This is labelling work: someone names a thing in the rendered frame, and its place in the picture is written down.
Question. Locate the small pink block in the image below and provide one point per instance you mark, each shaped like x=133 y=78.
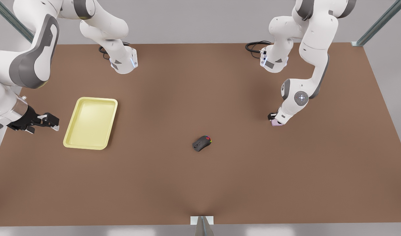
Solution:
x=276 y=123

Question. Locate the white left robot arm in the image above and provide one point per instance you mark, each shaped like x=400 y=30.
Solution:
x=313 y=49

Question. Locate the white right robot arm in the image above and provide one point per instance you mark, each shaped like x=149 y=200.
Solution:
x=33 y=62

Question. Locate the yellow rectangular tray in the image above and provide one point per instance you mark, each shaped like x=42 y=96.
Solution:
x=90 y=123

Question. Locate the black computer mouse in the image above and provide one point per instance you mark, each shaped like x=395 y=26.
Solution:
x=201 y=143

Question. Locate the silver frame post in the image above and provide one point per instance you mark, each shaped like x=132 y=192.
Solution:
x=13 y=20
x=380 y=22
x=203 y=226

